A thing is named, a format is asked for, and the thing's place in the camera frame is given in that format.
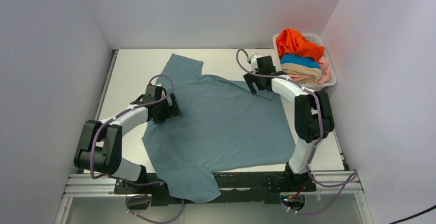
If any teal grey t-shirt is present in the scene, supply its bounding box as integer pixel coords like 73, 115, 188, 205
142, 54, 296, 203

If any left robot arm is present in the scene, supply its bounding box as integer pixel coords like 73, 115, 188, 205
74, 84, 182, 193

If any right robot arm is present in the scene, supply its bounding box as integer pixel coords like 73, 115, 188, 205
244, 53, 334, 191

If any beige folded t-shirt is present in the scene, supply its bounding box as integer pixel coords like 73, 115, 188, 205
281, 64, 323, 84

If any orange t-shirt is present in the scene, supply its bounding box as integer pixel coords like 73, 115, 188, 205
275, 28, 325, 62

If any bright blue t-shirt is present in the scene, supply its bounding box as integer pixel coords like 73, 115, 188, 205
281, 54, 321, 69

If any white plastic basket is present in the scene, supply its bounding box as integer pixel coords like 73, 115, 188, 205
272, 33, 337, 90

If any pink folded t-shirt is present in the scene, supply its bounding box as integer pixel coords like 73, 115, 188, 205
281, 54, 332, 85

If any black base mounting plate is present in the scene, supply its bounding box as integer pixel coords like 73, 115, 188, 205
114, 171, 316, 207

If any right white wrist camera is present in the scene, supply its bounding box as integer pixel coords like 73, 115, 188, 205
247, 53, 261, 73

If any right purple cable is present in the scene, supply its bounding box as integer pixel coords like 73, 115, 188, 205
235, 48, 359, 216

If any purple cable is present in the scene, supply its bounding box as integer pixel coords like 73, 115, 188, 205
235, 48, 359, 216
88, 74, 186, 224

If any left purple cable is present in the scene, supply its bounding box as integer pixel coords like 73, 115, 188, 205
88, 74, 186, 224

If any aluminium frame rail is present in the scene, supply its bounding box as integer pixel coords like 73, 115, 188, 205
55, 171, 373, 223

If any black power cable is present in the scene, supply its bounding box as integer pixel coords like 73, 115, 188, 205
390, 204, 436, 224

